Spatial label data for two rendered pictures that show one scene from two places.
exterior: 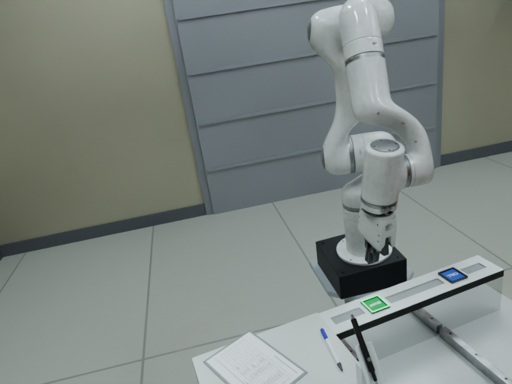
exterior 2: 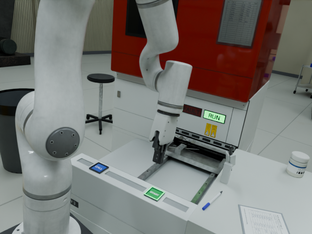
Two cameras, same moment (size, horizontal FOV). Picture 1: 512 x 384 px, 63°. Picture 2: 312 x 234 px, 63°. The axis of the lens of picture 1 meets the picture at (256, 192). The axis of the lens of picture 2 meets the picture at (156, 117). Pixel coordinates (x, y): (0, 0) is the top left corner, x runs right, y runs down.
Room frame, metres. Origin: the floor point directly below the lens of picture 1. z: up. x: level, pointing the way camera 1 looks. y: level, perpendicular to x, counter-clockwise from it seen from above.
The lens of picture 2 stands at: (1.48, 0.24, 1.54)
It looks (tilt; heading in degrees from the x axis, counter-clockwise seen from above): 21 degrees down; 225
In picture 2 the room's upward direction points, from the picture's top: 6 degrees clockwise
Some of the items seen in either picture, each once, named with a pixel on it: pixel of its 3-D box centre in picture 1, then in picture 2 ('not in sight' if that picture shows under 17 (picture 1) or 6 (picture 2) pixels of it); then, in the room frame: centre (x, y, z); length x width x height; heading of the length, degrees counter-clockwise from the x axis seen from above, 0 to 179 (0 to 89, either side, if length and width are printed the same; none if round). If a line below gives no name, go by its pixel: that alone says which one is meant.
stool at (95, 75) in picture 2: not in sight; (99, 101); (-0.38, -2.78, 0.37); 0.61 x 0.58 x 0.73; 7
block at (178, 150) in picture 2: not in sight; (180, 149); (0.48, -0.53, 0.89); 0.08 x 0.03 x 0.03; 17
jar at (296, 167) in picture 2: not in sight; (297, 164); (0.31, -0.01, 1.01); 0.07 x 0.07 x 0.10
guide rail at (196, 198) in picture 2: not in sight; (202, 191); (0.61, -0.27, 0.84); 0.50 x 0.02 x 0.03; 17
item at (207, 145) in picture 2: not in sight; (193, 146); (0.40, -0.51, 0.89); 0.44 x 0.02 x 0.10; 107
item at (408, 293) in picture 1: (413, 311); (124, 196); (0.96, -0.39, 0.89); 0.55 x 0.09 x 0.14; 107
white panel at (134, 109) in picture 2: not in sight; (169, 117); (0.44, -0.68, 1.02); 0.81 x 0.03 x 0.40; 107
